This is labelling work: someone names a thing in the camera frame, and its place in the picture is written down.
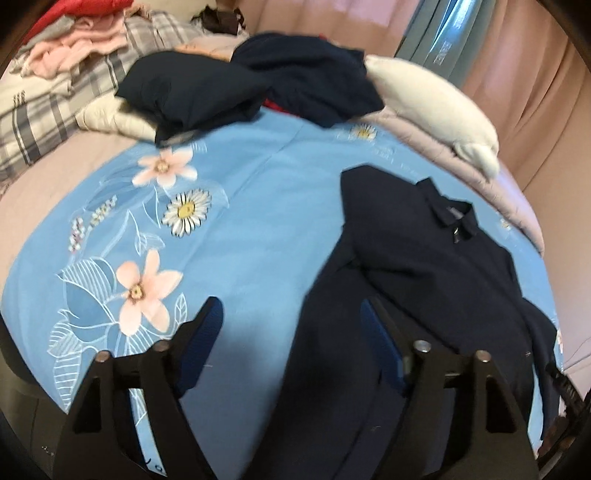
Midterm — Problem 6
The navy collared zip jacket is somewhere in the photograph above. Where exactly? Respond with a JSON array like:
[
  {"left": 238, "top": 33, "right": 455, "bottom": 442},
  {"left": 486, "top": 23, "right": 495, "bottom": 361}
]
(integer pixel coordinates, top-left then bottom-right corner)
[{"left": 245, "top": 165, "right": 559, "bottom": 479}]

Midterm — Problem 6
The pink clothes pile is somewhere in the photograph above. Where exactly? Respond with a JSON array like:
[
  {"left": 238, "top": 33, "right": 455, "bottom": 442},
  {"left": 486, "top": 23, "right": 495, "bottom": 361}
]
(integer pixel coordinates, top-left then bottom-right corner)
[{"left": 8, "top": 11, "right": 128, "bottom": 80}]

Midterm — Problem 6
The person's right hand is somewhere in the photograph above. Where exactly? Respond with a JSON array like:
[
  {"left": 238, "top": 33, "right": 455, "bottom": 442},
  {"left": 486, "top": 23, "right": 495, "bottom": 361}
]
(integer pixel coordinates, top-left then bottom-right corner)
[{"left": 538, "top": 416, "right": 575, "bottom": 458}]

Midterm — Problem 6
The pale pink quilt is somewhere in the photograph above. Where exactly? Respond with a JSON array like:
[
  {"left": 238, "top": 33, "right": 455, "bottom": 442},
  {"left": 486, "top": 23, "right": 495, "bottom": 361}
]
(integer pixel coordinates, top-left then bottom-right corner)
[{"left": 174, "top": 32, "right": 546, "bottom": 257}]

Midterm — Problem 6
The light blue floral bedsheet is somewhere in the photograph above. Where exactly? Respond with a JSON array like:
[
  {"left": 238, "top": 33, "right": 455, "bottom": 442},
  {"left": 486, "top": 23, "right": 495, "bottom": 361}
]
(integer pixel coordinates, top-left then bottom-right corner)
[{"left": 1, "top": 137, "right": 556, "bottom": 479}]

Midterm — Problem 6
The cream folded blanket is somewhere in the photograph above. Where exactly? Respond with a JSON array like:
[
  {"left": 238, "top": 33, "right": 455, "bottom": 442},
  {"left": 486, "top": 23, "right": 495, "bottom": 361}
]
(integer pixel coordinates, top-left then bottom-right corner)
[{"left": 75, "top": 93, "right": 157, "bottom": 143}]

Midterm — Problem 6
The white fluffy pillow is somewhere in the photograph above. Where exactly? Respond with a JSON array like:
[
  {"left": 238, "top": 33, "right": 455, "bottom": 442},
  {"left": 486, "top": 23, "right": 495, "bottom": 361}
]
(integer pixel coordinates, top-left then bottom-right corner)
[{"left": 365, "top": 55, "right": 500, "bottom": 180}]

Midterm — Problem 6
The pink curtain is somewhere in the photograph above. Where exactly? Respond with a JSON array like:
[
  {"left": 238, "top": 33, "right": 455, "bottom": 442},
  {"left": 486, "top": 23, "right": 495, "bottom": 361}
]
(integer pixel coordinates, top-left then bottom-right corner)
[{"left": 238, "top": 0, "right": 590, "bottom": 188}]

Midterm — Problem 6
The grey plaid blanket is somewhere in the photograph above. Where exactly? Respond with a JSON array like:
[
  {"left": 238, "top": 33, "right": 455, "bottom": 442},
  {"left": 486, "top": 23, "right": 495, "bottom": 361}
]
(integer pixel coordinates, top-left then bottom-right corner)
[{"left": 1, "top": 11, "right": 202, "bottom": 181}]

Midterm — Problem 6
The folded dark navy garment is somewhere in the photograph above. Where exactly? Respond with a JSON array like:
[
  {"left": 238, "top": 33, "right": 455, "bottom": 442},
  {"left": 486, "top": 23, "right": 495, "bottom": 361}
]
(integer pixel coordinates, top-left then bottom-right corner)
[{"left": 116, "top": 50, "right": 270, "bottom": 145}]

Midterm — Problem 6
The red garment under navy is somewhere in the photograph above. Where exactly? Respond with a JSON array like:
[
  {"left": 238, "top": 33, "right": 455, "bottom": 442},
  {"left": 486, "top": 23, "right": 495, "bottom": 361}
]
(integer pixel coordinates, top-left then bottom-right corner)
[{"left": 263, "top": 98, "right": 293, "bottom": 115}]

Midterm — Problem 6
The crumpled navy garment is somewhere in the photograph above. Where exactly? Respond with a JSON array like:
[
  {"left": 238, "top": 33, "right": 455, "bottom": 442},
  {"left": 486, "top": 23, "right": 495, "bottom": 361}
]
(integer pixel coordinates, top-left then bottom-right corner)
[{"left": 231, "top": 32, "right": 385, "bottom": 128}]

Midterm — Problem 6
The blue-grey lettered curtain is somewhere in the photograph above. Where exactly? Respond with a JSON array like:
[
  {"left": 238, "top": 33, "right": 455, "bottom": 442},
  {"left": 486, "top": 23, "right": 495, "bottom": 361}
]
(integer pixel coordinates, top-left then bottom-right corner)
[{"left": 396, "top": 0, "right": 496, "bottom": 88}]

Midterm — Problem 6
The red puffer jacket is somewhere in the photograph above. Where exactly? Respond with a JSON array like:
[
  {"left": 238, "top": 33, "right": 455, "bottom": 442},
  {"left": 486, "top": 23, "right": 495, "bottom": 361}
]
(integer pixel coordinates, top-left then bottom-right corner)
[{"left": 23, "top": 0, "right": 133, "bottom": 43}]

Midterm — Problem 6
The black garment by headboard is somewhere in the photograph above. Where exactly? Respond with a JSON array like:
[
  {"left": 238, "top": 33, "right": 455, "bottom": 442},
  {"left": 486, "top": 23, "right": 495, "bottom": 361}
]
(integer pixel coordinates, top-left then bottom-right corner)
[{"left": 190, "top": 5, "right": 246, "bottom": 36}]

